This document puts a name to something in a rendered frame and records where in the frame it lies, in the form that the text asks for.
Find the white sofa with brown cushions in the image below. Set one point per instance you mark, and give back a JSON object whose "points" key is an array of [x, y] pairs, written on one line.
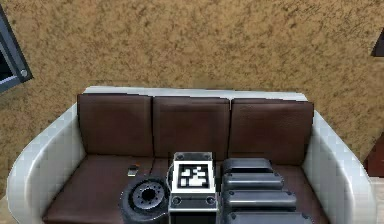
{"points": [[190, 130]]}

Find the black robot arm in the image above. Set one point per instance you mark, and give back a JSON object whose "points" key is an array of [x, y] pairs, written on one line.
{"points": [[253, 186]]}

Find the dark red-brown cabinet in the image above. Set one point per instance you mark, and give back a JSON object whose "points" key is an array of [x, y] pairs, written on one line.
{"points": [[376, 158]]}

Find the dark framed window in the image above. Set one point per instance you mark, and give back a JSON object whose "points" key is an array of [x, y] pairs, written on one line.
{"points": [[10, 56]]}

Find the small black remote control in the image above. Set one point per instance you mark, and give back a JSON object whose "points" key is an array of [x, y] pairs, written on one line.
{"points": [[132, 171]]}

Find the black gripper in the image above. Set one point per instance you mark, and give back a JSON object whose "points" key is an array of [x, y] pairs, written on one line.
{"points": [[145, 200]]}

